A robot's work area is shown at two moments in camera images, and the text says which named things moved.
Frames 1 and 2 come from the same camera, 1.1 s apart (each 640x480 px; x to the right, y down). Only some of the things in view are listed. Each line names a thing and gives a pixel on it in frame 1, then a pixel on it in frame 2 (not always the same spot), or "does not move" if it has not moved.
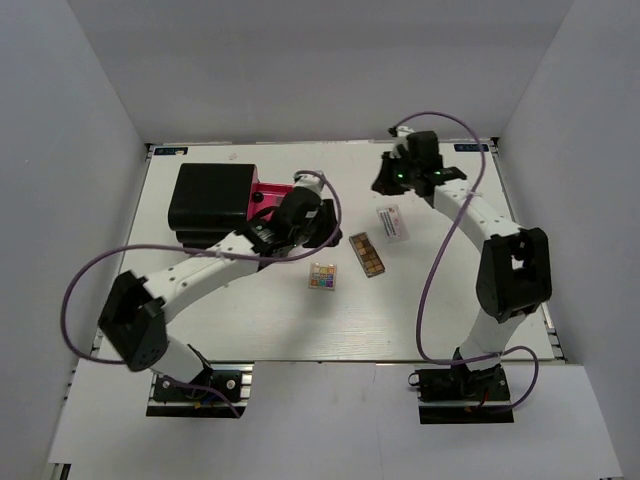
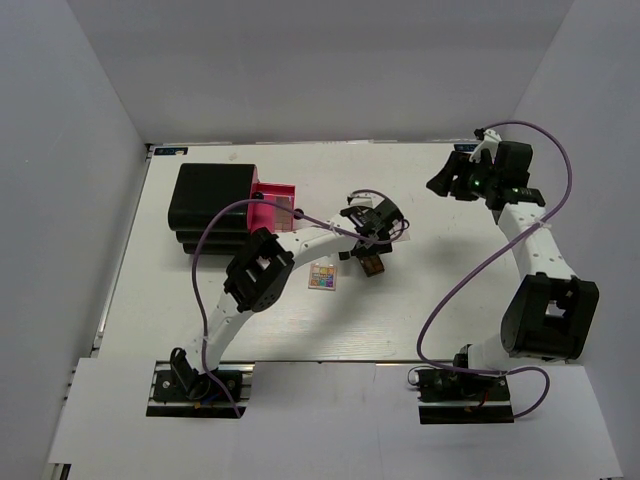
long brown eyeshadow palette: x=367 y=254 does not move
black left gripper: x=329 y=225 -> x=377 y=249
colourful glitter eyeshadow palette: x=322 y=276 does not move
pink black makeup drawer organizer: x=210 y=203 does not move
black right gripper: x=382 y=183 -> x=459 y=165
